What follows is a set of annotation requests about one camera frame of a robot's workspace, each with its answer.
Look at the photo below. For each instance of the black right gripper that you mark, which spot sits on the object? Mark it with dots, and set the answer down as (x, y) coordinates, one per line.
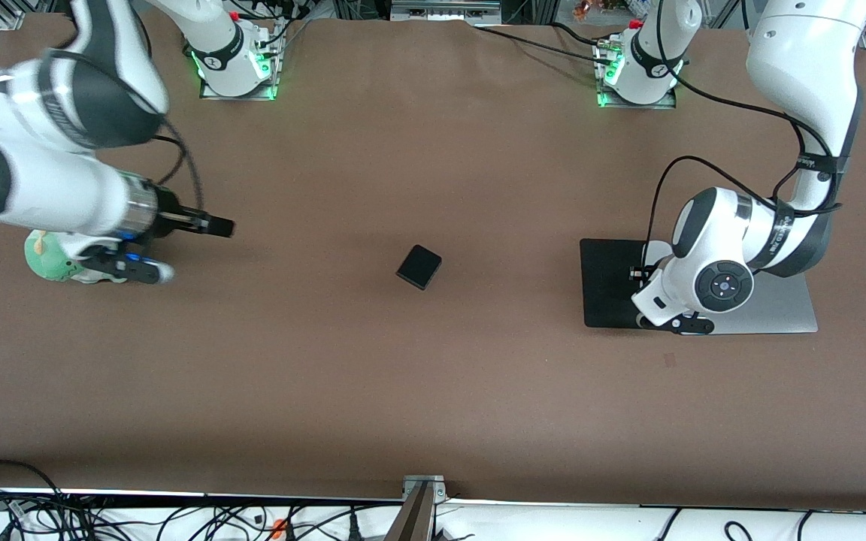
(169, 213)

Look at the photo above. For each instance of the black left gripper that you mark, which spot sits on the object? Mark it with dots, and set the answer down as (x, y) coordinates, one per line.
(639, 273)

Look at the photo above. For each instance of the black square phone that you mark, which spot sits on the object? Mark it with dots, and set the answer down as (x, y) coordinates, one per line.
(419, 267)

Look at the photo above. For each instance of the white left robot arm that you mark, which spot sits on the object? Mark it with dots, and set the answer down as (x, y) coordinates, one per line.
(801, 75)

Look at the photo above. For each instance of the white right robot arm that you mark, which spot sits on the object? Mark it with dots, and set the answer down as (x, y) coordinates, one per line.
(42, 188)

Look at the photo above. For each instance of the black mouse pad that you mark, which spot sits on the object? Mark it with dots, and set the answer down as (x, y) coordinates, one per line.
(606, 293)

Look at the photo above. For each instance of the silver laptop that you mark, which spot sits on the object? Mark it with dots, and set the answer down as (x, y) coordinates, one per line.
(786, 308)

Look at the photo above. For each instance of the green dinosaur plush toy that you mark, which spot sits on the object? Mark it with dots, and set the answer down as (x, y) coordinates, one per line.
(46, 259)

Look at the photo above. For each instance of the brown table cover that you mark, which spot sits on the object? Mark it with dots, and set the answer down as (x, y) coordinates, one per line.
(433, 391)

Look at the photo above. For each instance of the grey metal box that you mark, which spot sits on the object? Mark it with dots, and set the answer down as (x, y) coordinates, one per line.
(444, 9)

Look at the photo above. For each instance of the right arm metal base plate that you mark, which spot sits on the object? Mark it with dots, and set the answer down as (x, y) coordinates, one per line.
(207, 94)

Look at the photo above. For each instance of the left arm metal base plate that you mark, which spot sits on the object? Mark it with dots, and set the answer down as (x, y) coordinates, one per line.
(666, 104)

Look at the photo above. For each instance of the aluminium camera mount post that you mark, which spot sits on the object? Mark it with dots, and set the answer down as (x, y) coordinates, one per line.
(418, 507)

